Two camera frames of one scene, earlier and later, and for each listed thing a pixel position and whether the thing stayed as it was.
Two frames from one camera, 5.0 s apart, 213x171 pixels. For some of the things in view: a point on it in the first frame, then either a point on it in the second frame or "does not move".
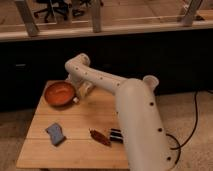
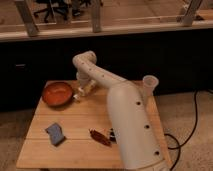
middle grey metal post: (96, 15) does not move
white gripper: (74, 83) → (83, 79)
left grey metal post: (28, 17) does not move
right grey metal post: (187, 20) does not move
